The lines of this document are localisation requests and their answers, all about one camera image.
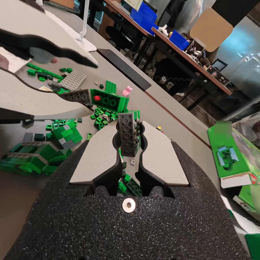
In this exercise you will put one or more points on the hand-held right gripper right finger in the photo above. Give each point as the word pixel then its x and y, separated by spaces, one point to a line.
pixel 162 160

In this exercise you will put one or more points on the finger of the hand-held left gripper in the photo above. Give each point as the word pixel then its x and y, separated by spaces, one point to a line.
pixel 30 20
pixel 24 99

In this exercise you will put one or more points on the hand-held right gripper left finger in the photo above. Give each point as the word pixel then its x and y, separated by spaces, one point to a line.
pixel 97 160

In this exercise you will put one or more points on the grey technic brick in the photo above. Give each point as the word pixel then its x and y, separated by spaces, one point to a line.
pixel 128 134
pixel 77 97

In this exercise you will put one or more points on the green hollow brick block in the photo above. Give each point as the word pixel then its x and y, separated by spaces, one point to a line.
pixel 113 101

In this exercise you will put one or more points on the grey desk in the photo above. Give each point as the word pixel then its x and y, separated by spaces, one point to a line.
pixel 162 109

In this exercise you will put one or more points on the black desk flap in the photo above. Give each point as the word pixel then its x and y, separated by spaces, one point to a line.
pixel 124 68

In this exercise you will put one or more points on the small cream square brick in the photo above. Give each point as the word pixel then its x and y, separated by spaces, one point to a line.
pixel 45 88

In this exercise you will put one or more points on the black and yellow brick build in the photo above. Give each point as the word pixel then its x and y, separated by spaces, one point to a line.
pixel 160 129

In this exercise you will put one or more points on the long green plate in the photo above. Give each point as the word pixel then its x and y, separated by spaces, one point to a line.
pixel 46 72

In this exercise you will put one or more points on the green checkered brick head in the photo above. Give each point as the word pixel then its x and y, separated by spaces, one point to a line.
pixel 67 135

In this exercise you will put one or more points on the pile of loose green bricks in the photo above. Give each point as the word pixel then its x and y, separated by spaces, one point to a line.
pixel 99 119

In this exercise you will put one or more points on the light grey studded plate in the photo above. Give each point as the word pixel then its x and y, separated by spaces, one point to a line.
pixel 73 80

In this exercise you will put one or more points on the white book stand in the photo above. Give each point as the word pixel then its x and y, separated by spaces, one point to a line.
pixel 87 45

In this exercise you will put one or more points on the green studded plate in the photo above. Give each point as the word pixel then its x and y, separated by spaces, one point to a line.
pixel 110 87

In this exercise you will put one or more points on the pink toy pig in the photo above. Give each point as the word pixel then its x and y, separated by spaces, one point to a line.
pixel 127 90

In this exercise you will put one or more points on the green toy box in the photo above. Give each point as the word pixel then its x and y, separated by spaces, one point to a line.
pixel 241 160

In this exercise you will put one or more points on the black office chair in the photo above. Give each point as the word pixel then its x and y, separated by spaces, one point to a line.
pixel 119 36

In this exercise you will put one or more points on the wooden back table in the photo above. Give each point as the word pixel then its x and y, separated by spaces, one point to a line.
pixel 203 71
pixel 121 13

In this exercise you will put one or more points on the black product box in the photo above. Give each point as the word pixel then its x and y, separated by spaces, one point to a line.
pixel 218 76

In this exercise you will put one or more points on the blue storage bin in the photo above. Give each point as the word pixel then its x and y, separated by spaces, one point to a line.
pixel 145 17
pixel 179 40

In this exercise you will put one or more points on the clear acrylic case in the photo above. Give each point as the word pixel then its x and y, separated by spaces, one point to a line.
pixel 196 48

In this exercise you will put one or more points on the stack of green bins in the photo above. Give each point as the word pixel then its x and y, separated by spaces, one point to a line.
pixel 254 243

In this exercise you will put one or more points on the tan rounded board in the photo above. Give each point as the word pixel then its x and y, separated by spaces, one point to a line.
pixel 211 30

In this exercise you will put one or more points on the black picture frame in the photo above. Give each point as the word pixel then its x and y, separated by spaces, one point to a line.
pixel 219 64

